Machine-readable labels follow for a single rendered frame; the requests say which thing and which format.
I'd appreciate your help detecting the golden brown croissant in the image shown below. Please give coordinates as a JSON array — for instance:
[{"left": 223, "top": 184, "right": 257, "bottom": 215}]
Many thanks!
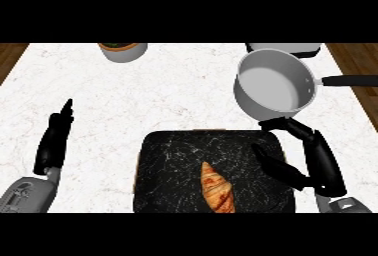
[{"left": 199, "top": 161, "right": 237, "bottom": 214}]

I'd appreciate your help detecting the grey pot with black handle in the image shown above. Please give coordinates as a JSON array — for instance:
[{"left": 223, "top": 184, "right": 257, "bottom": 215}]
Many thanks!
[{"left": 231, "top": 48, "right": 378, "bottom": 122}]

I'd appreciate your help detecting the grey plant pot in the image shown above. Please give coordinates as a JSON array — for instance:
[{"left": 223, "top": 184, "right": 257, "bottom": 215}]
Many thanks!
[{"left": 96, "top": 42, "right": 149, "bottom": 64}]

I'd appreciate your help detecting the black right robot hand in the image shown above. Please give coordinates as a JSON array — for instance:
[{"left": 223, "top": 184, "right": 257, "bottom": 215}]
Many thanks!
[{"left": 251, "top": 117, "right": 348, "bottom": 199}]

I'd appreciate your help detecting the black marbled tray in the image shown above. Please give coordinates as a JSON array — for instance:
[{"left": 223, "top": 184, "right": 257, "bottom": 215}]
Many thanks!
[{"left": 131, "top": 130, "right": 298, "bottom": 214}]

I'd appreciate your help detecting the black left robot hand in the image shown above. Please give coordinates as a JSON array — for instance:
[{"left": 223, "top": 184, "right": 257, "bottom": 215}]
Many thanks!
[{"left": 32, "top": 98, "right": 75, "bottom": 178}]

